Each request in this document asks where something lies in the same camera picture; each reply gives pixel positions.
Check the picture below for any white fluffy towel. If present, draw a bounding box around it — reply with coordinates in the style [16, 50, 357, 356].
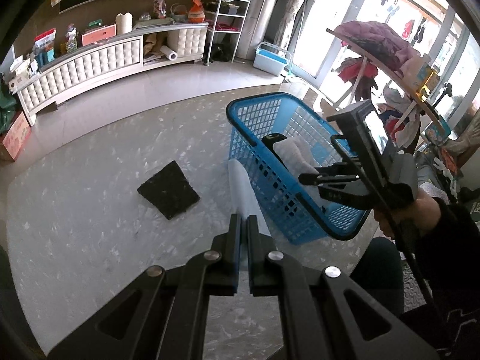
[272, 136, 319, 183]

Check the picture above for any white cloth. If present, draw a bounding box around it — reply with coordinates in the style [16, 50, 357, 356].
[228, 158, 271, 272]

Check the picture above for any blue plastic laundry basket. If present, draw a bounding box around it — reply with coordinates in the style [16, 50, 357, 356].
[226, 93, 368, 245]

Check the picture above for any black hair band ring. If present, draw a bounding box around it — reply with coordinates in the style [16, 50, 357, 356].
[261, 132, 288, 159]

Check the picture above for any dark green square cloth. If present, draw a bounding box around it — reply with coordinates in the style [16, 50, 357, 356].
[137, 161, 200, 220]

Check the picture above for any person right hand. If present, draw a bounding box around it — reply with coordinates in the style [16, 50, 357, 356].
[374, 189, 451, 240]

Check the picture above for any wooden clothes rack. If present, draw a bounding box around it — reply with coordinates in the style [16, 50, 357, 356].
[326, 20, 451, 149]

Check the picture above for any blue white plastic bin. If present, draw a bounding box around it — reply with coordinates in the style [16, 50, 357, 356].
[253, 41, 291, 77]

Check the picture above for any white metal shelf rack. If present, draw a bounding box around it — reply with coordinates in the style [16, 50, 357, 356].
[200, 0, 251, 66]

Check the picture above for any standing air conditioner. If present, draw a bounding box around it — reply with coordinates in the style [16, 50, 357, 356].
[236, 0, 277, 61]

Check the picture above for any white paper roll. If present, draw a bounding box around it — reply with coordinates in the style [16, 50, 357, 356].
[160, 46, 178, 61]

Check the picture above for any orange bag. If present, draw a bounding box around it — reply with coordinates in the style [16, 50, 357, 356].
[187, 0, 205, 24]

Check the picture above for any pink cardboard box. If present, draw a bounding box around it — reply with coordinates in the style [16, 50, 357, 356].
[0, 112, 31, 162]

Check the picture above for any white tufted TV cabinet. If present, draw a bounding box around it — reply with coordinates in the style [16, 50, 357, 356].
[8, 23, 208, 125]

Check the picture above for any pink drawer box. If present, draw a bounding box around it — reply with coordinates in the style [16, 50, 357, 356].
[81, 24, 116, 47]

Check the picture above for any white plastic jug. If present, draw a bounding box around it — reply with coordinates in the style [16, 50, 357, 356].
[115, 12, 133, 35]

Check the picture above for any green plastic bag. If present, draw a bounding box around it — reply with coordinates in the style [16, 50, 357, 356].
[0, 76, 17, 134]

